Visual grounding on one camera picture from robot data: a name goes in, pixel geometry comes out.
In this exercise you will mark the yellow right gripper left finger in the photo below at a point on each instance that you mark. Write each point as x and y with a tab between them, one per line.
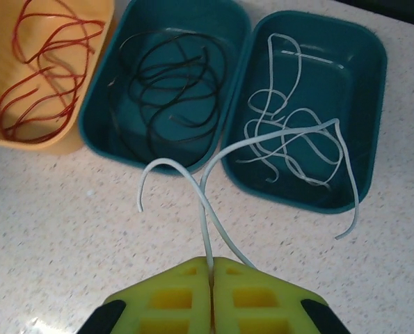
158	299

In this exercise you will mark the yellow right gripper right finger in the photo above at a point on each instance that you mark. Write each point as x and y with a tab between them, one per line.
262	299

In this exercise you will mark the teal plastic bin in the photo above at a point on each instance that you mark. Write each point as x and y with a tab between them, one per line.
363	87
102	104

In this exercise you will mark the orange plastic bin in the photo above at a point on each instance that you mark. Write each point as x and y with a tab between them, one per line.
5	52

